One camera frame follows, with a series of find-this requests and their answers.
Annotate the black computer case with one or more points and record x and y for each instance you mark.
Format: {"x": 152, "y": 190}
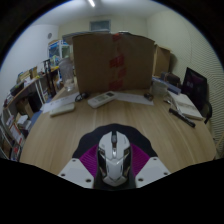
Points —
{"x": 34, "y": 101}

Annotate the wall air conditioner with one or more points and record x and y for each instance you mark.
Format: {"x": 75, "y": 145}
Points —
{"x": 100, "y": 25}

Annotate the plain white paper sheet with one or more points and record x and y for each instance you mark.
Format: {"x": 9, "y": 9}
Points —
{"x": 133, "y": 98}

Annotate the glass-door display fridge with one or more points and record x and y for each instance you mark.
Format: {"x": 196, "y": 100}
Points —
{"x": 58, "y": 51}

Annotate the dark laptop screen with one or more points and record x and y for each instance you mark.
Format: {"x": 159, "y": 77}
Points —
{"x": 194, "y": 86}

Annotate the white remote with display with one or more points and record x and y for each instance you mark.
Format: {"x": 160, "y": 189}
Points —
{"x": 101, "y": 99}

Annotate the white and black computer mouse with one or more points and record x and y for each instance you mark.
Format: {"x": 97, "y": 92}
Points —
{"x": 113, "y": 160}

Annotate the wooden side desk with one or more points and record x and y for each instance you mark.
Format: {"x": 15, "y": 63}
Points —
{"x": 26, "y": 86}

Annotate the open white notebook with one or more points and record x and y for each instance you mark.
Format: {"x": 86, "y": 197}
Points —
{"x": 186, "y": 106}

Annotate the large brown cardboard box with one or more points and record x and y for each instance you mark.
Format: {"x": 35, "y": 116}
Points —
{"x": 100, "y": 63}

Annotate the black marker pen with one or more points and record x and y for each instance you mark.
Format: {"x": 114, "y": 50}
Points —
{"x": 182, "y": 117}

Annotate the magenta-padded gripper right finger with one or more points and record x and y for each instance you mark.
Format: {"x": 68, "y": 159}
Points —
{"x": 151, "y": 169}

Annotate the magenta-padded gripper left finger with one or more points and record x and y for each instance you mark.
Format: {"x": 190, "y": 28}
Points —
{"x": 76, "y": 170}

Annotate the clear plastic water jug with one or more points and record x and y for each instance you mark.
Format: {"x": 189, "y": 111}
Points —
{"x": 67, "y": 75}

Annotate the small brown cardboard box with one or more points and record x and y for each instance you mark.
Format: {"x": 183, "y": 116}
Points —
{"x": 162, "y": 61}

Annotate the white paper sheet with writing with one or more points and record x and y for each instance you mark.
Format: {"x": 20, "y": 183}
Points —
{"x": 55, "y": 104}

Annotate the ceiling light tube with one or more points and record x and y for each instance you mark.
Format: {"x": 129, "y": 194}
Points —
{"x": 91, "y": 3}

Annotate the clear plastic cup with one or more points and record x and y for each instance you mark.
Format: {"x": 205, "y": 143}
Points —
{"x": 160, "y": 89}

